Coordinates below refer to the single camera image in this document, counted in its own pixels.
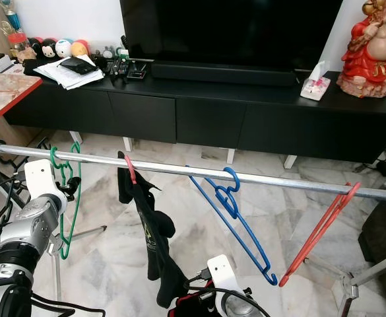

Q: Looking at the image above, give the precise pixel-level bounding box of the dark shirt with red collar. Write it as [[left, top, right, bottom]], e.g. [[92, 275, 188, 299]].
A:
[[166, 294, 210, 317]]

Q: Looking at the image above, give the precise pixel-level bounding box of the green plastic hanger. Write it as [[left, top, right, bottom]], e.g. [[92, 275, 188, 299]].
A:
[[49, 142, 83, 260]]

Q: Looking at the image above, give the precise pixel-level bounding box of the red plastic hanger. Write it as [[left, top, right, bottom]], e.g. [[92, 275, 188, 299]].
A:
[[123, 155, 138, 186], [278, 182, 362, 289]]

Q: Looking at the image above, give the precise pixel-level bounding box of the blue plastic hanger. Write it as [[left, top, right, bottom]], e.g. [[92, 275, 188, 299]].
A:
[[185, 166, 280, 287]]

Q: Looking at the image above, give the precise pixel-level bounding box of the black T-shirt with logo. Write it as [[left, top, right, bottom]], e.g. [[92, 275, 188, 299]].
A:
[[117, 151, 191, 308]]

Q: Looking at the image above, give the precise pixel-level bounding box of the silver metal clothes rack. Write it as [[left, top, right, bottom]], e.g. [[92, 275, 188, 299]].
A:
[[0, 140, 386, 317]]

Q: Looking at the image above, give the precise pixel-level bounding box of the white paper stack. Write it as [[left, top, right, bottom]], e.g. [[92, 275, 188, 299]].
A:
[[33, 56, 106, 90]]

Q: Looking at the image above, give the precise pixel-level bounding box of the marble top folding table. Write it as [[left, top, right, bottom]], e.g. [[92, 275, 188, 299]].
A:
[[0, 69, 46, 131]]

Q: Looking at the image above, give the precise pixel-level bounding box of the black wallet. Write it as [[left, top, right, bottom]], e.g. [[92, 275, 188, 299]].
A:
[[59, 57, 98, 75]]

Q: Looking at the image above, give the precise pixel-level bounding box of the black desk organizer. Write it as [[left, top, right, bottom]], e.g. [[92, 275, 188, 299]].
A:
[[100, 36, 148, 83]]

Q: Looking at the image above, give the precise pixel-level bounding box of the white round plush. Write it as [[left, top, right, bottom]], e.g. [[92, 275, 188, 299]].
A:
[[54, 38, 73, 59]]

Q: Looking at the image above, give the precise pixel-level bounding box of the orange round plush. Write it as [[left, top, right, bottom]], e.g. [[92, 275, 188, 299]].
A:
[[71, 38, 90, 58]]

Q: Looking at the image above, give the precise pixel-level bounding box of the black mouse plush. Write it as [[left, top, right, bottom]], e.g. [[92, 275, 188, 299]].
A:
[[26, 38, 56, 60]]

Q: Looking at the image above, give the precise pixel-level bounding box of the red lidded jar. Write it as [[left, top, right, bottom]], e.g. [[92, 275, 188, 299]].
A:
[[8, 32, 30, 63]]

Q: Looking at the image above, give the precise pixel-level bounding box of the blue and gold trophy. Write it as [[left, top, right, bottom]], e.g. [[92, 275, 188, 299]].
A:
[[0, 0, 22, 34]]

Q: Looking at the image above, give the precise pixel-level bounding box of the black TV cabinet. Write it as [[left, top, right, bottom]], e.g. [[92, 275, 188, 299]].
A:
[[5, 56, 386, 163]]

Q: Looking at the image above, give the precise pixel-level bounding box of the black soundbar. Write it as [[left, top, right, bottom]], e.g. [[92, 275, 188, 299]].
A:
[[151, 61, 300, 87]]

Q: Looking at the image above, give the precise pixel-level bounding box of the black flat television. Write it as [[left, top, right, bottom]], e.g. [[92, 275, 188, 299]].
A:
[[120, 0, 345, 67]]

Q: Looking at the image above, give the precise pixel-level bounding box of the white tissue box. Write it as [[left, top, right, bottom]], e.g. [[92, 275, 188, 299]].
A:
[[300, 61, 333, 101]]

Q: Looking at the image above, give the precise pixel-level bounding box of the red robed figurine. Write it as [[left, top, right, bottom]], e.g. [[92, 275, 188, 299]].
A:
[[337, 0, 386, 98]]

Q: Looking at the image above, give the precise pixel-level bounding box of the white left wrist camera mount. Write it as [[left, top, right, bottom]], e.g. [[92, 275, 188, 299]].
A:
[[24, 158, 63, 206]]

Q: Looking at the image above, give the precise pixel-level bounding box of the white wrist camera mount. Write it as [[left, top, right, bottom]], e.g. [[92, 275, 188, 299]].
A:
[[206, 254, 240, 295], [24, 158, 63, 206]]

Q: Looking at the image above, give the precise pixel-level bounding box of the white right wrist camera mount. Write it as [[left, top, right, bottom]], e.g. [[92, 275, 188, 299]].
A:
[[206, 254, 240, 295]]

